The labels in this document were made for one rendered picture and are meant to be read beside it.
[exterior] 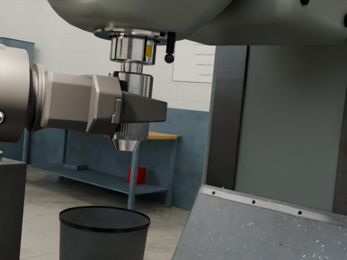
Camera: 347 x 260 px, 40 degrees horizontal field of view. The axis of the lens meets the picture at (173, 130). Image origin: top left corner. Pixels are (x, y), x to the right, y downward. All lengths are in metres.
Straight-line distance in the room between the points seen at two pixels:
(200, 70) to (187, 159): 1.07
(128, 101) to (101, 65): 6.44
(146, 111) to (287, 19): 0.18
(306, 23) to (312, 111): 0.25
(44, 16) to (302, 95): 7.47
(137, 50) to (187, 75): 5.34
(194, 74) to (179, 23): 5.30
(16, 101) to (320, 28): 0.36
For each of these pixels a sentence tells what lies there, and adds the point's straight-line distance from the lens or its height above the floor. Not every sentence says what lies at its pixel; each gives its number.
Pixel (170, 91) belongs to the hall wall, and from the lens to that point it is 5.98.
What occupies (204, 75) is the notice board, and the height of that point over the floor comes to 1.62.
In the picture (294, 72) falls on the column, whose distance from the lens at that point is 0.81.
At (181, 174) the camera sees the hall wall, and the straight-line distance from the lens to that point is 5.83.
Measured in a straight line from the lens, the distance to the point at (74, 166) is 6.66.
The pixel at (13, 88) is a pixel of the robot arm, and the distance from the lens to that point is 0.43.
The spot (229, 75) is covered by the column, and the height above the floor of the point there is 1.30.
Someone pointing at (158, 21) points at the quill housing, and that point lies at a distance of 0.45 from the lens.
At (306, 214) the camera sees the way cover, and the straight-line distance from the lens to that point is 0.79.
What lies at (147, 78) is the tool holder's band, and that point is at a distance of 0.49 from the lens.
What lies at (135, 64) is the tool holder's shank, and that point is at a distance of 0.49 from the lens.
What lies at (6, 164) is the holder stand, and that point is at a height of 1.12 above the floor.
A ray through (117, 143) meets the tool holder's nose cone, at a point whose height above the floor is 1.20.
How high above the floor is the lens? 1.24
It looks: 3 degrees down
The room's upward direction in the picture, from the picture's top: 5 degrees clockwise
